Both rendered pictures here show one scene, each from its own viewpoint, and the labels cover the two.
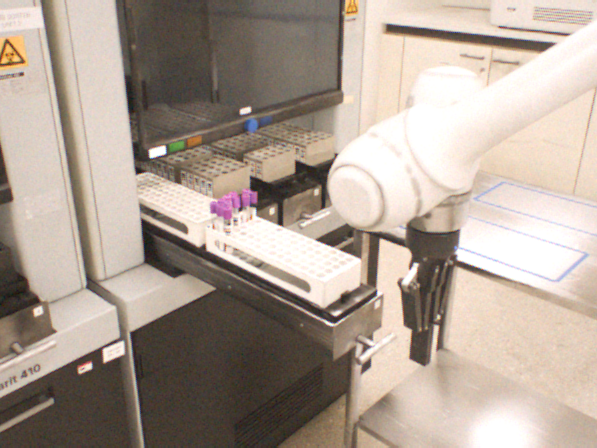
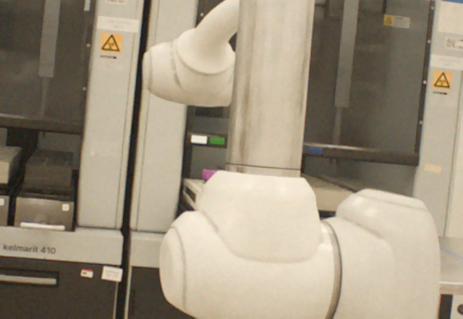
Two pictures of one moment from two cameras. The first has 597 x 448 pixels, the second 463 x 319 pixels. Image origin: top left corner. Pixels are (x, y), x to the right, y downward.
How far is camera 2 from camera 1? 1.40 m
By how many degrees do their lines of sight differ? 42
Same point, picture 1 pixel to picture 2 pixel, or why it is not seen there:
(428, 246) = not seen: hidden behind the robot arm
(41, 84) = (126, 67)
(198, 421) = not seen: outside the picture
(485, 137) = (202, 34)
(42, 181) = (108, 132)
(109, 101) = not seen: hidden behind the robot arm
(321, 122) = (407, 188)
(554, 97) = (231, 11)
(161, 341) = (155, 291)
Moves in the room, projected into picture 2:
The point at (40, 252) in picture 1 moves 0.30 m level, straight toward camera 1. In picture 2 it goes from (92, 182) to (40, 191)
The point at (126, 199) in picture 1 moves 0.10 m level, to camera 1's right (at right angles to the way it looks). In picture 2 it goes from (168, 171) to (200, 176)
